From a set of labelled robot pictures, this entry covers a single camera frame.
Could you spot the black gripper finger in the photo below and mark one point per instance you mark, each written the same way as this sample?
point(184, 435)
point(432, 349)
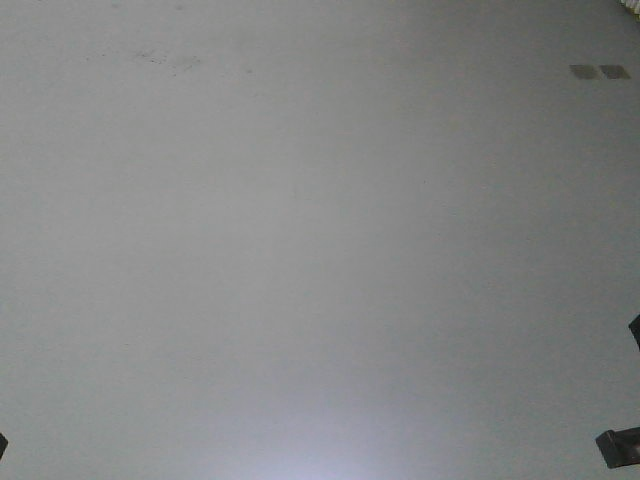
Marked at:
point(619, 448)

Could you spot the black robot part right edge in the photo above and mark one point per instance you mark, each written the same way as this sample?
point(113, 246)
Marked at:
point(634, 328)

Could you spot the black robot part edge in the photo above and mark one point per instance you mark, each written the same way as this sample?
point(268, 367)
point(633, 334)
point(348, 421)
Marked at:
point(3, 444)
point(634, 328)

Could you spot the black robot part left edge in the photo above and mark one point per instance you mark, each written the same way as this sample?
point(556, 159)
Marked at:
point(3, 444)

